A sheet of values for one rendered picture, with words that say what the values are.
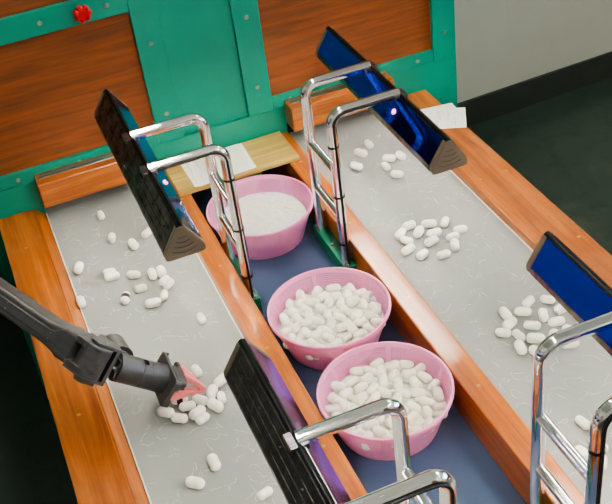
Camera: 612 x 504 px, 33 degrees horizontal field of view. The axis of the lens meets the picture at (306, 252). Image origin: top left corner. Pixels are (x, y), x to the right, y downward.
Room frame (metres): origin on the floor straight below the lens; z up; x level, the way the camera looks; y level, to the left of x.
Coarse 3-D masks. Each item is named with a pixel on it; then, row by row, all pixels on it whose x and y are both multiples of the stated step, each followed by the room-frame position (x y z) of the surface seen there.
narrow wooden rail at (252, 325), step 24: (192, 216) 2.12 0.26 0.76; (216, 240) 2.00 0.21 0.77; (216, 264) 1.91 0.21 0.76; (240, 288) 1.81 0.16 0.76; (240, 312) 1.73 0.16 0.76; (264, 336) 1.64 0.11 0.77; (288, 360) 1.56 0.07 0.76; (288, 384) 1.49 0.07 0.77; (312, 408) 1.41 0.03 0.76; (336, 456) 1.28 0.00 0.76
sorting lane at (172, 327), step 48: (96, 240) 2.11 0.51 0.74; (144, 240) 2.08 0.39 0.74; (96, 288) 1.92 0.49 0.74; (192, 288) 1.87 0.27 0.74; (144, 336) 1.72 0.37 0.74; (192, 336) 1.70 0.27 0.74; (240, 336) 1.68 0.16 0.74; (192, 384) 1.55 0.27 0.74; (144, 432) 1.44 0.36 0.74; (192, 432) 1.42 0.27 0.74; (240, 432) 1.40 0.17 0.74; (144, 480) 1.31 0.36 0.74; (240, 480) 1.28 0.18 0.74
